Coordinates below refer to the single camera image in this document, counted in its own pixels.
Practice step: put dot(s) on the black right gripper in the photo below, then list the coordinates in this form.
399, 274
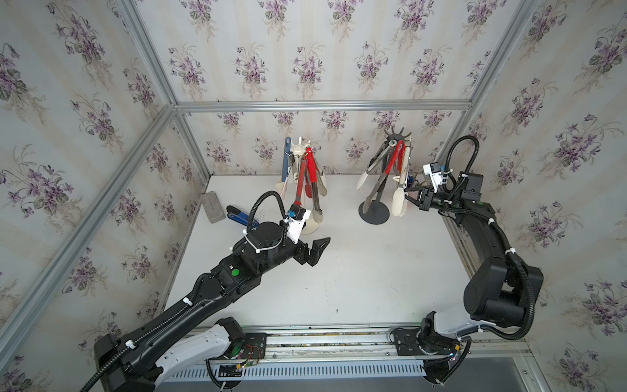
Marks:
426, 205

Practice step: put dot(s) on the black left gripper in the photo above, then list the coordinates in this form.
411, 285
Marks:
302, 256

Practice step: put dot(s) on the steel cream-tipped tongs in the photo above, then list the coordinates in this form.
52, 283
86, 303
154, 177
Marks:
399, 194
321, 180

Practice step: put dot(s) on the red handled tongs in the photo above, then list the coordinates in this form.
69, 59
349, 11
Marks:
313, 176
386, 164

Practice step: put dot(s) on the red handled tongs front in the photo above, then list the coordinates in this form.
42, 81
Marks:
386, 164

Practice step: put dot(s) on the red steel tongs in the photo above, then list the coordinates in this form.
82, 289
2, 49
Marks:
303, 168

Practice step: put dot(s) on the white utensil rack stand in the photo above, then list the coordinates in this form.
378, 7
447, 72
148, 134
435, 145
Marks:
298, 149

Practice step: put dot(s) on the blue handled cream tongs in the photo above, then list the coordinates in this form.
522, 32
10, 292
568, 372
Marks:
281, 186

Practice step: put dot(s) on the black steel tongs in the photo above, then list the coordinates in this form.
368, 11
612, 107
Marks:
385, 148

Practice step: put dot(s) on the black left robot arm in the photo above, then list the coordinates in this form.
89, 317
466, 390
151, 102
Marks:
146, 357

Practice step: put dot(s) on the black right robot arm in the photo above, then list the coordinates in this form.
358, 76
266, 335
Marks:
502, 294

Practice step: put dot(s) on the dark grey utensil rack stand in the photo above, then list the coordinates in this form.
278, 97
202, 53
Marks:
379, 213

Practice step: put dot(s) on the grey stone block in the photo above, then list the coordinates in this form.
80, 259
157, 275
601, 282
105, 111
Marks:
213, 208

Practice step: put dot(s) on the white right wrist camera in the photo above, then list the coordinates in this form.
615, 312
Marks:
439, 175

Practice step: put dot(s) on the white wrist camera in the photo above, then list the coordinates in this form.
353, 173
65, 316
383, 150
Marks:
439, 175
296, 219

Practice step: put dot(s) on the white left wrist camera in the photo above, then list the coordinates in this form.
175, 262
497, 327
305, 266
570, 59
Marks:
296, 219

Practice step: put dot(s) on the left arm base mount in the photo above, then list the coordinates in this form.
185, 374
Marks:
226, 372

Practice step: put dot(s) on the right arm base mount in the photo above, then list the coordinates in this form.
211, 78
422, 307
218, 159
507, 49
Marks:
445, 354

